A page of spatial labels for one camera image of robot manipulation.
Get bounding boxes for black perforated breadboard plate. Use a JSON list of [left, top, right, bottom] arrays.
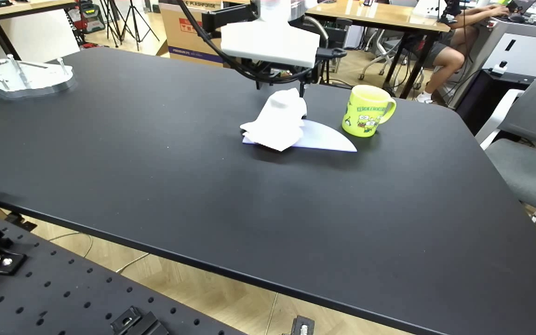
[[0, 200, 247, 335]]

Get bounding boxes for white cloth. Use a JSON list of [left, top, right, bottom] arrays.
[[239, 85, 312, 154]]

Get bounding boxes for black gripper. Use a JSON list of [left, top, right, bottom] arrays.
[[243, 59, 315, 100]]

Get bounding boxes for white clear plastic rack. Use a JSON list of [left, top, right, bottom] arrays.
[[0, 51, 77, 101]]

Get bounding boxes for black tripod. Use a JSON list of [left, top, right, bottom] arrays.
[[101, 0, 161, 46]]

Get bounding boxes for long wooden desk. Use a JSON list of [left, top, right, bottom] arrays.
[[304, 0, 455, 34]]

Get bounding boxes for cardboard box red print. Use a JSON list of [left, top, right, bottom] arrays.
[[159, 0, 226, 64]]

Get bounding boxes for seated person black hair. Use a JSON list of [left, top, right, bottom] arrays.
[[403, 0, 515, 105]]

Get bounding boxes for white panel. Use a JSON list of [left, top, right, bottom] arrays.
[[0, 7, 83, 64]]

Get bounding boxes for thick black cable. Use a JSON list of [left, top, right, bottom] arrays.
[[176, 0, 267, 85]]

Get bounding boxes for grey office chair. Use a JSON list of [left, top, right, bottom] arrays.
[[474, 59, 536, 219]]

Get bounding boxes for grey cabinet black slots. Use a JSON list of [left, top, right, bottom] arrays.
[[477, 16, 536, 81]]

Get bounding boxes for yellow-green mug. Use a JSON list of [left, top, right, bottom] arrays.
[[341, 83, 401, 139]]

